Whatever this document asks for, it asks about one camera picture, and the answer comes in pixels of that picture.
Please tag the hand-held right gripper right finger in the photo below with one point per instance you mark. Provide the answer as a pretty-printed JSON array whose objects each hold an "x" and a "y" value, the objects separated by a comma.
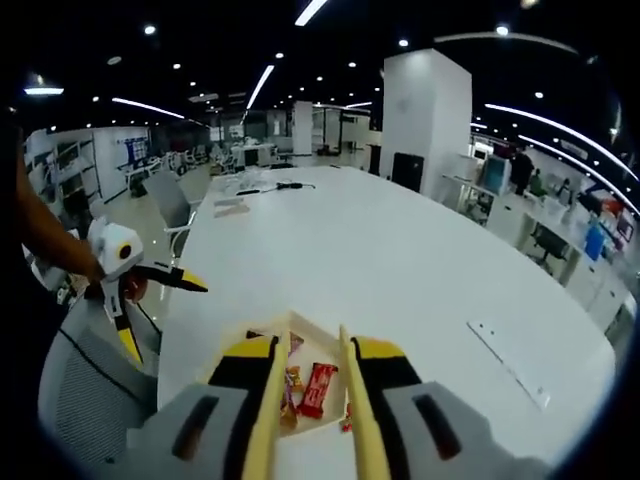
[{"x": 440, "y": 440}]

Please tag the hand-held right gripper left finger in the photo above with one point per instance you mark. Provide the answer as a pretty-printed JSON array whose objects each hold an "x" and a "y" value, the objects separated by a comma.
[{"x": 200, "y": 440}]

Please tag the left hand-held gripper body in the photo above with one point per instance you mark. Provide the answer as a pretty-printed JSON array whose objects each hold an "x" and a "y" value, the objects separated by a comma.
[{"x": 112, "y": 240}]

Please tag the yellow food tongs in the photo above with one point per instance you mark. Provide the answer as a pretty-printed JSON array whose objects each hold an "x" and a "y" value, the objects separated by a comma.
[{"x": 270, "y": 410}]

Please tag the short red snack bar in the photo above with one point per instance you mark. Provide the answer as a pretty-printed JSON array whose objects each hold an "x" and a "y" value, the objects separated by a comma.
[{"x": 317, "y": 390}]

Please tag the cream hexagonal tray container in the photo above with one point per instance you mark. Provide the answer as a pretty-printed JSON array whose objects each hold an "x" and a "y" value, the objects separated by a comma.
[{"x": 320, "y": 345}]

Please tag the person's left hand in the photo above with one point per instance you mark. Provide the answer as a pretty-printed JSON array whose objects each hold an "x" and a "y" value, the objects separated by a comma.
[{"x": 135, "y": 286}]

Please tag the white metal shelf rack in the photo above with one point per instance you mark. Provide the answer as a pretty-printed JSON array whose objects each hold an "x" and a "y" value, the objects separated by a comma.
[{"x": 70, "y": 165}]

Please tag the blue notice board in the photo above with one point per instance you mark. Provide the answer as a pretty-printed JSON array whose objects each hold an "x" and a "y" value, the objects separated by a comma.
[{"x": 133, "y": 151}]

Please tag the pale pink flat pad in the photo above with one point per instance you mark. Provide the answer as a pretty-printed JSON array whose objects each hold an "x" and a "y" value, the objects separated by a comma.
[{"x": 230, "y": 206}]

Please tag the row of white office chairs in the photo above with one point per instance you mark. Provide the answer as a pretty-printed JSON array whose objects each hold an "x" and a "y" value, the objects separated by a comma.
[{"x": 170, "y": 160}]

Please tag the grey mesh office chair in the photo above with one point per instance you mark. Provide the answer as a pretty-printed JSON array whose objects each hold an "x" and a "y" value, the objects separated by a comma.
[{"x": 85, "y": 400}]

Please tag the clear plastic wrap heap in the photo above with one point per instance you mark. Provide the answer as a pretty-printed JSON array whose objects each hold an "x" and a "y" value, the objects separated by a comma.
[{"x": 240, "y": 180}]

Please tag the ceiling light strip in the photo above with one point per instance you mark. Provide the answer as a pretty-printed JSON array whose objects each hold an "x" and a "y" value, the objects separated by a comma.
[
  {"x": 260, "y": 87},
  {"x": 560, "y": 128},
  {"x": 575, "y": 157},
  {"x": 147, "y": 107}
]

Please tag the white cabinet row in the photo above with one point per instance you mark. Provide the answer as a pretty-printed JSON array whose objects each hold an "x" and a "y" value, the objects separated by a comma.
[{"x": 585, "y": 285}]

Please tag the ceiling spot lights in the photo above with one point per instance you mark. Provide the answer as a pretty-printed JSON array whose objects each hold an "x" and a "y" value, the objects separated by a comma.
[{"x": 149, "y": 30}]

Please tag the black mesh desk chair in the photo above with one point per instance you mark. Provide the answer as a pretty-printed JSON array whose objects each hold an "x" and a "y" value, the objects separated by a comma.
[{"x": 548, "y": 245}]

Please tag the blue storage box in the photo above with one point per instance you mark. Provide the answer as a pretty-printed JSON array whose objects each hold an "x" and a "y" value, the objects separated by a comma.
[{"x": 595, "y": 242}]

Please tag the light blue panel machine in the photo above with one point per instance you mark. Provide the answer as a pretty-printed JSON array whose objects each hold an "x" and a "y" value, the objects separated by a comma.
[{"x": 498, "y": 173}]

